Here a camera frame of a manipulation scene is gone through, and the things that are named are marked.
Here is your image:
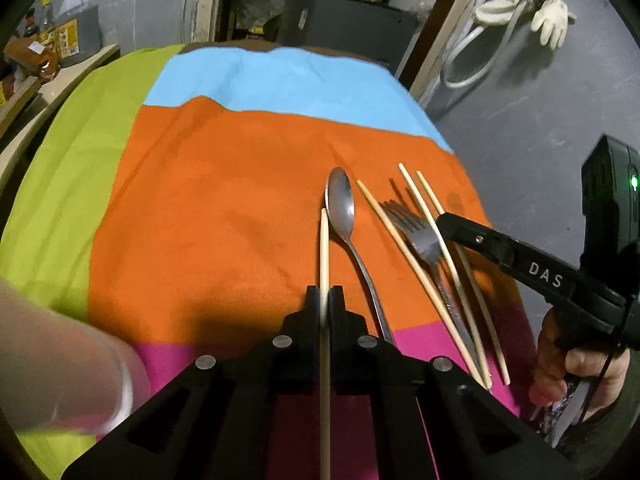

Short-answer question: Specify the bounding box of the right hand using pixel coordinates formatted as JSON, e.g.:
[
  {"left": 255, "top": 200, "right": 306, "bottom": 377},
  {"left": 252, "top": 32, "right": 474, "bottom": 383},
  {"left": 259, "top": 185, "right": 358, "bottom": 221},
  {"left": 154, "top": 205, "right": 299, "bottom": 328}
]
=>
[{"left": 528, "top": 309, "right": 630, "bottom": 418}]

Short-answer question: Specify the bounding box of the dark grey cabinet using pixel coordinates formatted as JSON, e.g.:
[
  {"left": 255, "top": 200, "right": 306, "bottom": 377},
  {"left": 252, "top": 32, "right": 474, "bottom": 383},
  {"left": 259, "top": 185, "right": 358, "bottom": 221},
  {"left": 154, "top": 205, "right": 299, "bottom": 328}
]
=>
[{"left": 277, "top": 0, "right": 418, "bottom": 73}]

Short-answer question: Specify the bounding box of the large steel spoon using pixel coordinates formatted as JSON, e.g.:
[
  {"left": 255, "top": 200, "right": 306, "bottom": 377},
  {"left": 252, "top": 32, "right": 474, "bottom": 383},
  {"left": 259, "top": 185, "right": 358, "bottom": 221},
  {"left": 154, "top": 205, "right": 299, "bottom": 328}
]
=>
[{"left": 324, "top": 167, "right": 395, "bottom": 344}]

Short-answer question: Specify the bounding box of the white hose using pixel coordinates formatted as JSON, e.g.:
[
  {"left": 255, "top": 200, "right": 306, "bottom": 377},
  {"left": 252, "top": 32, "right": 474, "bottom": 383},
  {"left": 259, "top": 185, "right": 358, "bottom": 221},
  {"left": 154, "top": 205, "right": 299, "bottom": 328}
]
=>
[{"left": 439, "top": 0, "right": 532, "bottom": 91}]

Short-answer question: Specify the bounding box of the white rubber glove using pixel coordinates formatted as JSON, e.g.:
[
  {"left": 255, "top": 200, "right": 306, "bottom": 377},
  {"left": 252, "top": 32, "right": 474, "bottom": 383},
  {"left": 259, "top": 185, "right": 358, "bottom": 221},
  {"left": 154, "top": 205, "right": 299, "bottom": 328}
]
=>
[{"left": 474, "top": 0, "right": 576, "bottom": 50}]

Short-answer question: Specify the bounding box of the brown packaged box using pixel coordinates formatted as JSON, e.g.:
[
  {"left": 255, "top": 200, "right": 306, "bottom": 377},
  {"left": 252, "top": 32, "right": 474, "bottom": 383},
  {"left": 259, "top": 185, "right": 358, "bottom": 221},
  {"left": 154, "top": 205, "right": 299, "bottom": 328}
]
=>
[{"left": 3, "top": 38, "right": 60, "bottom": 84}]

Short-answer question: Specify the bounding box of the wooden chopstick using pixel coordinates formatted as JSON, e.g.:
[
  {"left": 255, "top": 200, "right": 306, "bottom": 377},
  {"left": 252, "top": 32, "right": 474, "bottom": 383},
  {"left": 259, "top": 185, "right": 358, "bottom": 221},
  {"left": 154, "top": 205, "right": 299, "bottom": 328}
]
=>
[
  {"left": 398, "top": 162, "right": 492, "bottom": 389},
  {"left": 356, "top": 180, "right": 490, "bottom": 389},
  {"left": 416, "top": 170, "right": 511, "bottom": 386},
  {"left": 319, "top": 208, "right": 331, "bottom": 480}
]

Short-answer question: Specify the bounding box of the steel fork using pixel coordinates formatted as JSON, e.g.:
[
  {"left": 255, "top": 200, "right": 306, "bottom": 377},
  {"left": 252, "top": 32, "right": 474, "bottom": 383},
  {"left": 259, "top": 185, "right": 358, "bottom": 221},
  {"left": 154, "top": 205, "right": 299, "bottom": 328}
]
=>
[{"left": 381, "top": 200, "right": 482, "bottom": 370}]

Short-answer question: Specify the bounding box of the multicolour striped tablecloth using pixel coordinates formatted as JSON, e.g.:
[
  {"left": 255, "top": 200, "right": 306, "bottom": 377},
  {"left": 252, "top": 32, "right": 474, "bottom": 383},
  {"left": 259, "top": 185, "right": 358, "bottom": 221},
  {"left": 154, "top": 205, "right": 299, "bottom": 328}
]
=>
[{"left": 0, "top": 39, "right": 539, "bottom": 480}]

